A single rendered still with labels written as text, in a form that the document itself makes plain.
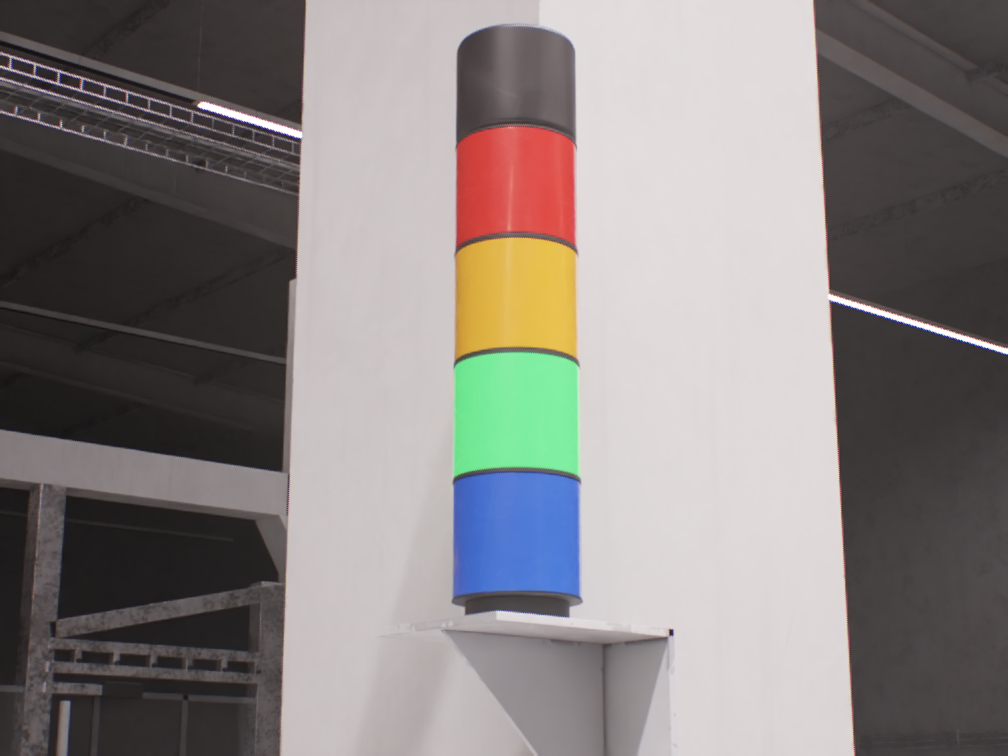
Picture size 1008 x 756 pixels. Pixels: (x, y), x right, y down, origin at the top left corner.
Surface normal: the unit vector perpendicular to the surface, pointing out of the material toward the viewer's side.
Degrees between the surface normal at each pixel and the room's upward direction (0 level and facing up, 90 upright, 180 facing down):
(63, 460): 90
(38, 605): 90
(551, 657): 90
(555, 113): 90
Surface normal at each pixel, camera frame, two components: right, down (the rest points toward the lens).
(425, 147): -0.77, -0.17
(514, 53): -0.03, -0.26
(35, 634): 0.64, -0.20
